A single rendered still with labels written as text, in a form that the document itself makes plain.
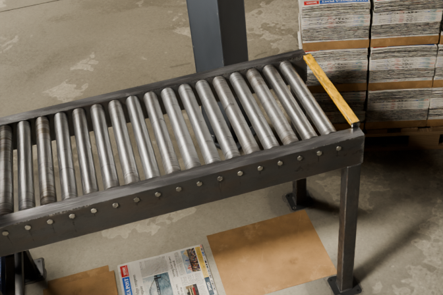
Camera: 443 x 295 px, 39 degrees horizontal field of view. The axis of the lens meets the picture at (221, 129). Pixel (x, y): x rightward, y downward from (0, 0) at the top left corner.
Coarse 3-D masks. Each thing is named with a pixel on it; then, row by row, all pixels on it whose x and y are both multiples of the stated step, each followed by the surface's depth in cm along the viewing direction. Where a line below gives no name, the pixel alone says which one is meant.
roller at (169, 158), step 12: (144, 96) 226; (156, 96) 226; (156, 108) 219; (156, 120) 213; (156, 132) 209; (168, 132) 210; (168, 144) 203; (168, 156) 199; (168, 168) 195; (180, 168) 196
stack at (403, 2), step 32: (320, 0) 261; (352, 0) 259; (384, 0) 257; (416, 0) 256; (320, 32) 267; (352, 32) 267; (384, 32) 266; (416, 32) 265; (320, 64) 277; (352, 64) 276; (384, 64) 275; (416, 64) 275; (320, 96) 289; (352, 96) 289; (384, 96) 287; (416, 96) 286; (384, 128) 300; (416, 128) 298
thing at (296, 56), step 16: (240, 64) 235; (256, 64) 234; (272, 64) 234; (304, 64) 238; (176, 80) 231; (192, 80) 230; (208, 80) 231; (304, 80) 243; (96, 96) 227; (112, 96) 226; (128, 96) 226; (160, 96) 230; (176, 96) 231; (32, 112) 223; (48, 112) 222; (64, 112) 223; (144, 112) 232; (32, 128) 223; (16, 144) 226; (32, 144) 227
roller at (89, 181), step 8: (80, 112) 221; (80, 120) 217; (80, 128) 214; (88, 128) 217; (80, 136) 210; (88, 136) 212; (80, 144) 207; (88, 144) 208; (80, 152) 204; (88, 152) 204; (80, 160) 202; (88, 160) 201; (80, 168) 199; (88, 168) 198; (80, 176) 197; (88, 176) 194; (96, 176) 197; (88, 184) 192; (96, 184) 193; (88, 192) 189
